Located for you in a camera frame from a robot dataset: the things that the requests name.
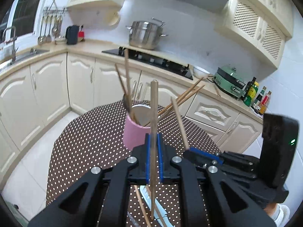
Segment pink utensil holder cup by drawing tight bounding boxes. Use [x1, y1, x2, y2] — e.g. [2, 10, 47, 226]
[123, 104, 151, 151]

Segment brown polka dot tablecloth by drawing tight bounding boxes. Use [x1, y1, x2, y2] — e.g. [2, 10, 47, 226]
[46, 101, 220, 226]

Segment metal spoon in cup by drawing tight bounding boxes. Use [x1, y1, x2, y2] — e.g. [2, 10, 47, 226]
[122, 94, 131, 116]

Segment dark olive oil bottle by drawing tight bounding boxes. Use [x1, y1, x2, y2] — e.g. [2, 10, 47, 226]
[241, 77, 256, 100]

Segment white bowl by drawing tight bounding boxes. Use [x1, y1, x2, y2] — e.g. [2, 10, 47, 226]
[193, 66, 210, 79]

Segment green oil bottle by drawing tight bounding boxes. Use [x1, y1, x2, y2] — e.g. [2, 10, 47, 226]
[243, 82, 259, 107]

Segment dark sauce bottle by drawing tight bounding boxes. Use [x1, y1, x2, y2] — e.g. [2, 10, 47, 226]
[251, 86, 266, 111]

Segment black gas stove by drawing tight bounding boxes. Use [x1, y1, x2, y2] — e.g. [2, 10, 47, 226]
[101, 46, 194, 81]

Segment red cap sauce bottle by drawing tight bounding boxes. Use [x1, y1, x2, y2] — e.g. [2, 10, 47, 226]
[258, 91, 272, 116]

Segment right hand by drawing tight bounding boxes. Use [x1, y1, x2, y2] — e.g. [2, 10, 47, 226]
[264, 203, 290, 227]

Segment hanging utensil rack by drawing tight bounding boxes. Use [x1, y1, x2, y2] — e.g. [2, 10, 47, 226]
[37, 0, 68, 45]

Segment metal spoon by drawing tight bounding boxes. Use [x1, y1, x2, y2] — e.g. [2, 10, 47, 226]
[127, 212, 140, 227]
[122, 94, 131, 116]

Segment steel sink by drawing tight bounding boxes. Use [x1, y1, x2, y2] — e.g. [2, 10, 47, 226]
[1, 48, 49, 68]

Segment green electric cooker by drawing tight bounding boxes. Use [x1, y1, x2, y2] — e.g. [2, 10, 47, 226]
[213, 66, 246, 100]

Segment stainless steel stock pot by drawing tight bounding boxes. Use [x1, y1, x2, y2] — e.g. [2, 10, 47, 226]
[126, 17, 168, 50]

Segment steel faucet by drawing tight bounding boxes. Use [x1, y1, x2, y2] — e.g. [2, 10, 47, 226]
[2, 26, 18, 62]

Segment window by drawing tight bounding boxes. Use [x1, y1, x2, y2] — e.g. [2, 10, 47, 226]
[1, 0, 40, 43]

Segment round wooden board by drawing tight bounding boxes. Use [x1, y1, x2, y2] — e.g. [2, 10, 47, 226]
[108, 12, 121, 26]

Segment black electric kettle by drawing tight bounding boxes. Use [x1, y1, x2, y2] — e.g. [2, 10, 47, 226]
[65, 25, 79, 45]

